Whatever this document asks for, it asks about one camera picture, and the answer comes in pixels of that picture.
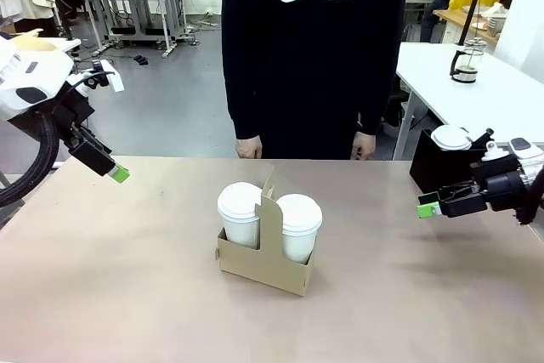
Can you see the black foot pedals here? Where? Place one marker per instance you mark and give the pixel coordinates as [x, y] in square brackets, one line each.
[140, 60]

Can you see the person in black hoodie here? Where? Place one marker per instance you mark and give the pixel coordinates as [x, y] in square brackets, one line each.
[314, 61]

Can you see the person's right forearm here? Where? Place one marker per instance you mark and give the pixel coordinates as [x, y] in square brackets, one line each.
[244, 99]

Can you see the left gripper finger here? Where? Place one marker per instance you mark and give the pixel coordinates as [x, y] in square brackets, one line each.
[91, 137]
[98, 161]

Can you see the person's right hand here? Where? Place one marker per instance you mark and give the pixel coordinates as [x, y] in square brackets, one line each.
[249, 148]

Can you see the white plastic cup lid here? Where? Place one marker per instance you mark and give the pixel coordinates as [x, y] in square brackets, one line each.
[299, 210]
[238, 199]

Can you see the black box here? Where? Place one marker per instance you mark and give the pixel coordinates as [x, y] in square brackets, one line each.
[429, 163]

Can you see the black office chair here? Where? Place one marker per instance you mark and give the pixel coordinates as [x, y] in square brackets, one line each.
[395, 108]

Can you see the stack of white lids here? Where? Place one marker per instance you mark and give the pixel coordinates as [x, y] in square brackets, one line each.
[450, 137]

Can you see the person's left hand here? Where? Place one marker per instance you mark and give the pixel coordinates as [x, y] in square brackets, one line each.
[363, 146]

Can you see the stack of white bowls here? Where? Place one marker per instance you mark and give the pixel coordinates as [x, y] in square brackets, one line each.
[494, 27]

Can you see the white side table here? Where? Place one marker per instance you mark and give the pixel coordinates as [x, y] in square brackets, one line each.
[501, 95]

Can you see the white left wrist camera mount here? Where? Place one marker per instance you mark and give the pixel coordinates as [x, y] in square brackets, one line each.
[112, 78]

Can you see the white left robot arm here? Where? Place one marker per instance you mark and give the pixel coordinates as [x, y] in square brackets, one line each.
[25, 78]

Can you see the brown cardboard sheets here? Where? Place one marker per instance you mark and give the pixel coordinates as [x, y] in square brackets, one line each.
[40, 43]

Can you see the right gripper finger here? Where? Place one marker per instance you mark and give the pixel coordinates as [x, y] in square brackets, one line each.
[459, 191]
[463, 205]

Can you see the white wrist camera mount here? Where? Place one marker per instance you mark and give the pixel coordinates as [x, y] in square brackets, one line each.
[112, 78]
[520, 145]

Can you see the black tripod pole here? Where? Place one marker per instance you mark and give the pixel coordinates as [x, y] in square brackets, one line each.
[476, 1]

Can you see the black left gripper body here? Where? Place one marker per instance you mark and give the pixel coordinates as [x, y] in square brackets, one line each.
[74, 110]

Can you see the brown cardboard cup carrier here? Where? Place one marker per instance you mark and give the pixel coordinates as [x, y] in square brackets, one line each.
[263, 269]

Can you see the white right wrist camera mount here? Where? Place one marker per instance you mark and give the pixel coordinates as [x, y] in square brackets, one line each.
[520, 145]

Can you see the glass french press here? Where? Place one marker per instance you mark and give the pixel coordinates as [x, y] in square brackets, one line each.
[466, 63]

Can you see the person's left forearm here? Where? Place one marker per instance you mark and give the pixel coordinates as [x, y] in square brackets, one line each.
[378, 95]

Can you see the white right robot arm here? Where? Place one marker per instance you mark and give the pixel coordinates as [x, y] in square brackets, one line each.
[533, 169]

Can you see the wooden table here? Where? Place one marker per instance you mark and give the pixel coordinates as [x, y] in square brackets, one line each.
[457, 18]

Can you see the white power strip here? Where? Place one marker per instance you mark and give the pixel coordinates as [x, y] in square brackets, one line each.
[101, 51]

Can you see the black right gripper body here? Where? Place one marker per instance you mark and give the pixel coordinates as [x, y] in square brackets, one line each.
[503, 188]

